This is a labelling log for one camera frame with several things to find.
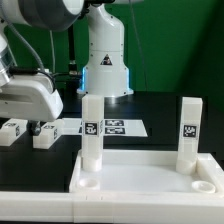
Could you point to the white desk top tray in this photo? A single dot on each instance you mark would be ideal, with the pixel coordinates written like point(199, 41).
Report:
point(150, 171)

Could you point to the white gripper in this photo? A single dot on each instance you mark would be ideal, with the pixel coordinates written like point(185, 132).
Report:
point(30, 98)

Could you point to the white front fence rail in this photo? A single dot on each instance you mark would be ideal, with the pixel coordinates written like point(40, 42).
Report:
point(151, 208)

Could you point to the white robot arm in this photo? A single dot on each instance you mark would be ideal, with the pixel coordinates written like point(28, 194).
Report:
point(107, 75)

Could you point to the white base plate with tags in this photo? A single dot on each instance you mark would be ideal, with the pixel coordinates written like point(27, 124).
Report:
point(112, 127)

